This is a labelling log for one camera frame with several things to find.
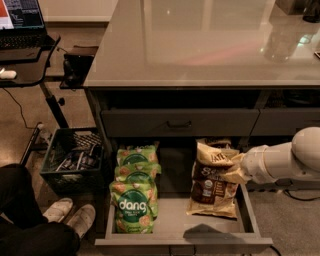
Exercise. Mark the right grey drawers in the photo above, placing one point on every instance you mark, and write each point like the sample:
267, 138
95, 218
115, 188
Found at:
286, 122

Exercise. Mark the rear green dang bag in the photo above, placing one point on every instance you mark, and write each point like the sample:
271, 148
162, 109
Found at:
132, 154

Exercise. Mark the open grey middle drawer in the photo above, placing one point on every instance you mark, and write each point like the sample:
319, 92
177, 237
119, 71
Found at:
177, 233

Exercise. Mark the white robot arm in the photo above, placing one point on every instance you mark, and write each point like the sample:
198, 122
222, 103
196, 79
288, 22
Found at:
297, 160

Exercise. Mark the front green dang bag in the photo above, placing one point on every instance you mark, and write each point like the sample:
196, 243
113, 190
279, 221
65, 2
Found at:
136, 206

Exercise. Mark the black plastic crate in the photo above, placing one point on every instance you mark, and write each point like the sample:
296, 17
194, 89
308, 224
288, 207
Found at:
74, 161

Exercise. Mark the rear brown chip bag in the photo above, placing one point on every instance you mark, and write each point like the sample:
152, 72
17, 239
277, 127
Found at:
216, 142

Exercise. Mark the person's black trouser legs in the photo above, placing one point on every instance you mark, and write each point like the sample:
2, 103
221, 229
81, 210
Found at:
29, 233

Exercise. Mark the open laptop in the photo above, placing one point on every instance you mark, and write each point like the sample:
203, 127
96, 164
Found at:
22, 31

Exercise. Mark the black device on floor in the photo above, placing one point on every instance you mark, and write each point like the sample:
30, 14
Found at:
76, 65

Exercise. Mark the white computer mouse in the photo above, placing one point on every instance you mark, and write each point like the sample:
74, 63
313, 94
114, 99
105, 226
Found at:
7, 74

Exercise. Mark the left white shoe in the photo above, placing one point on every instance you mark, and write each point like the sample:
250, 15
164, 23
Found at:
59, 211

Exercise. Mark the grey top drawer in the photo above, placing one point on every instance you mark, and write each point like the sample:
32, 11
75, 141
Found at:
178, 122

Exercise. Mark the right white shoe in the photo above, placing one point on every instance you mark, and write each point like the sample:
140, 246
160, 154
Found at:
82, 220

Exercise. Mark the brown sea salt bag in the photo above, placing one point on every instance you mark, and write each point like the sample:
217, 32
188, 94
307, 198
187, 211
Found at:
216, 175

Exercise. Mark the green dang bag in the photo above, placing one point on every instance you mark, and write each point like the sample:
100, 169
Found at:
132, 154
142, 172
136, 206

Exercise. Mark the middle green dang bag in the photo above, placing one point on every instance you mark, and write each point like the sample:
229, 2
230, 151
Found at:
142, 172

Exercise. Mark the white shoe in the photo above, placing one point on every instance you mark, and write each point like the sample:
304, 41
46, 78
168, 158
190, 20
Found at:
82, 220
59, 211

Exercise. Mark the grey counter cabinet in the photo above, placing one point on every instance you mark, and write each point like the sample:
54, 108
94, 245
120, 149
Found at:
214, 54

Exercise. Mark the black laptop stand table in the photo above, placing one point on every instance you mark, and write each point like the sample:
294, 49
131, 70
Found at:
29, 74

